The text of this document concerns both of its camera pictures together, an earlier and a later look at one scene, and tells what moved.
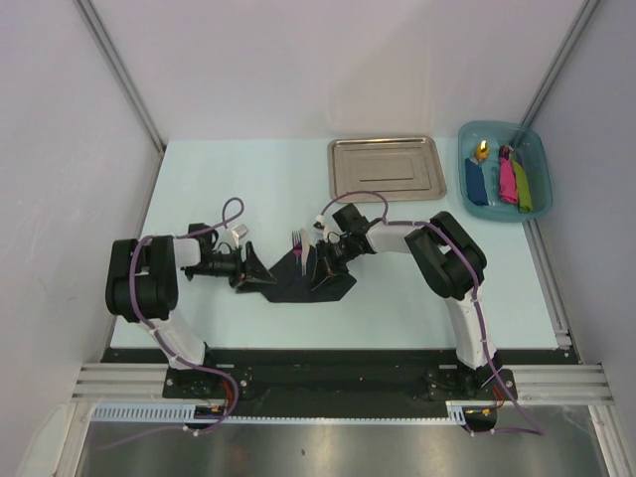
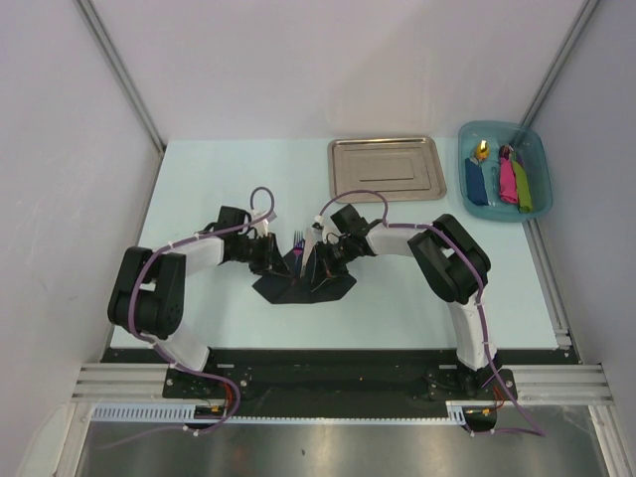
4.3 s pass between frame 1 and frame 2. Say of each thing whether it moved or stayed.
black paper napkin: stayed
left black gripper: moved
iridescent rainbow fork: stayed
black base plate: stayed
